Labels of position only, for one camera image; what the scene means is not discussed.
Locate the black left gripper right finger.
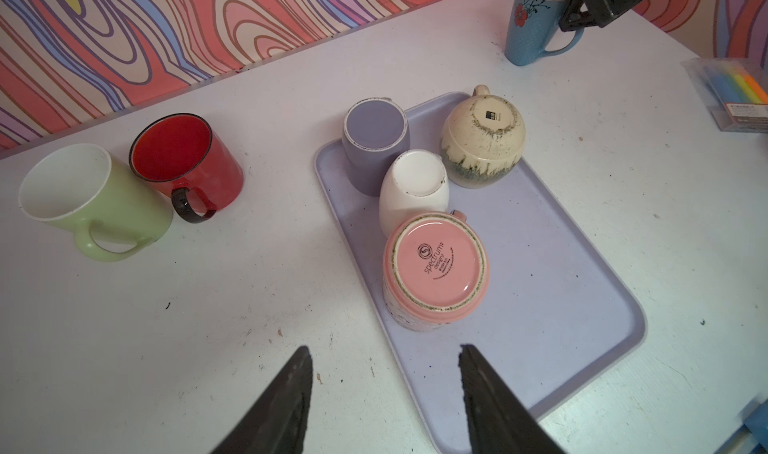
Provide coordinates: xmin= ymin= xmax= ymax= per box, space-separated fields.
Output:
xmin=459 ymin=344 xmax=563 ymax=453

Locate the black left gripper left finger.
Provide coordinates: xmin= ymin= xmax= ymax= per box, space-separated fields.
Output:
xmin=213 ymin=345 xmax=313 ymax=454

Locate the blue floral mug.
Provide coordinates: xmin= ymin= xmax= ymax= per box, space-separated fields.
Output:
xmin=504 ymin=0 xmax=584 ymax=66

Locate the pink cartoon mug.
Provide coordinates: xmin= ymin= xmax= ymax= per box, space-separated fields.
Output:
xmin=382 ymin=210 xmax=490 ymax=332

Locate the white mug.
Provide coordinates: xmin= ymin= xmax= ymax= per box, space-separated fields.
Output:
xmin=379 ymin=149 xmax=450 ymax=237

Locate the light green mug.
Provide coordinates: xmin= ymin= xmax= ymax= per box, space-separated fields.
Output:
xmin=18 ymin=143 xmax=174 ymax=262

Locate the red mug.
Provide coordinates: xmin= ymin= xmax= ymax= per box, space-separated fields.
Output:
xmin=128 ymin=113 xmax=244 ymax=223

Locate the lavender mug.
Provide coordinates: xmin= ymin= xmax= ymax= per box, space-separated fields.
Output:
xmin=341 ymin=98 xmax=410 ymax=197

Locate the lavender plastic tray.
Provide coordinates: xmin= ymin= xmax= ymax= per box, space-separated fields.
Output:
xmin=314 ymin=90 xmax=648 ymax=454

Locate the box of coloured markers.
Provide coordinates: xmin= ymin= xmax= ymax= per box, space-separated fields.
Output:
xmin=682 ymin=58 xmax=767 ymax=134

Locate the blue toy brick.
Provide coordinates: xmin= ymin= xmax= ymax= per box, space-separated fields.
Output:
xmin=743 ymin=400 xmax=767 ymax=452

